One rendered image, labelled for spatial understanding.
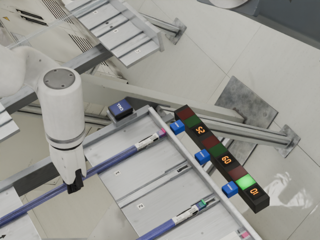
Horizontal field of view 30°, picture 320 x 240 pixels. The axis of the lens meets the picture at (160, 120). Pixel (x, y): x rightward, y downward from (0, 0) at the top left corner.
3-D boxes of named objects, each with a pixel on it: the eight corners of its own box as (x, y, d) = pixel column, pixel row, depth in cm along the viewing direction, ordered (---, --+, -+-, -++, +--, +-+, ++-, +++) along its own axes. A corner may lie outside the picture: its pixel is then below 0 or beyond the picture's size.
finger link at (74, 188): (64, 174, 133) (67, 192, 138) (70, 183, 131) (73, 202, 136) (77, 168, 134) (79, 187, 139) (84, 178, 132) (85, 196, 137)
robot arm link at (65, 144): (37, 119, 125) (38, 129, 127) (54, 146, 120) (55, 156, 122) (73, 105, 128) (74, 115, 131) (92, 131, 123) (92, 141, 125)
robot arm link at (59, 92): (38, 115, 126) (51, 145, 120) (30, 67, 117) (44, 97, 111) (76, 105, 129) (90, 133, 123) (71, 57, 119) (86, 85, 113)
